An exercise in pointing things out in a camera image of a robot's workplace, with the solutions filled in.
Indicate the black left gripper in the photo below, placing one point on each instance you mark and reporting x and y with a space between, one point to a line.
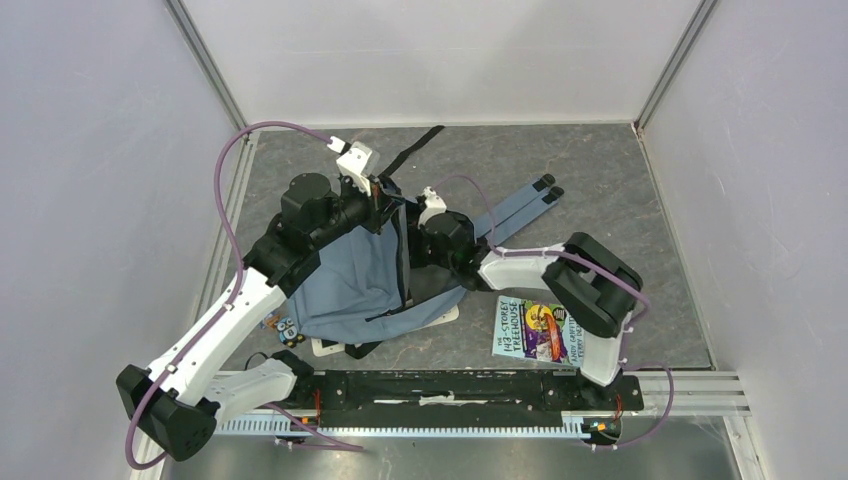
375 204

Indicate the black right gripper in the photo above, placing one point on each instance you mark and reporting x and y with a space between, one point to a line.
421 231

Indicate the blue grey backpack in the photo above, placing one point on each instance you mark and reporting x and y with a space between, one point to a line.
359 294

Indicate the light blue treehouse book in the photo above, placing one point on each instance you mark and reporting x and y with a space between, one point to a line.
541 332

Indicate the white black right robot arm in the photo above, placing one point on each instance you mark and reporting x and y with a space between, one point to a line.
595 287

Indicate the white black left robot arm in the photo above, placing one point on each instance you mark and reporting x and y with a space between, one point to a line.
175 403

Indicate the black white chessboard mat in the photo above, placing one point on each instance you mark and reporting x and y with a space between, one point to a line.
323 348

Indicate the blue owl toy figure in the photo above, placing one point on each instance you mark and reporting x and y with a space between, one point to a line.
288 333

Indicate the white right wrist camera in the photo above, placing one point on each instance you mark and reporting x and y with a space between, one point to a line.
431 204

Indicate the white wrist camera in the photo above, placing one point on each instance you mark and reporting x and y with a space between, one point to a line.
431 204
356 161

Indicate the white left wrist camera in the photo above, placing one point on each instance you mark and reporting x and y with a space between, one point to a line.
356 161

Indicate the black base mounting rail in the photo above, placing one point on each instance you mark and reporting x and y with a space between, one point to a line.
456 398

